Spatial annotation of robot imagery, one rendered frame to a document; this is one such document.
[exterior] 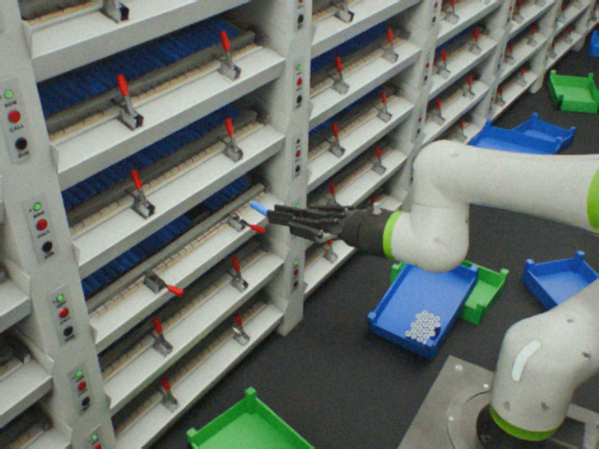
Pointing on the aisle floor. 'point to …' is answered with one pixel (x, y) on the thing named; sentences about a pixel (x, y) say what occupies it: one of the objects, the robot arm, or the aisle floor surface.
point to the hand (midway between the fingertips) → (284, 215)
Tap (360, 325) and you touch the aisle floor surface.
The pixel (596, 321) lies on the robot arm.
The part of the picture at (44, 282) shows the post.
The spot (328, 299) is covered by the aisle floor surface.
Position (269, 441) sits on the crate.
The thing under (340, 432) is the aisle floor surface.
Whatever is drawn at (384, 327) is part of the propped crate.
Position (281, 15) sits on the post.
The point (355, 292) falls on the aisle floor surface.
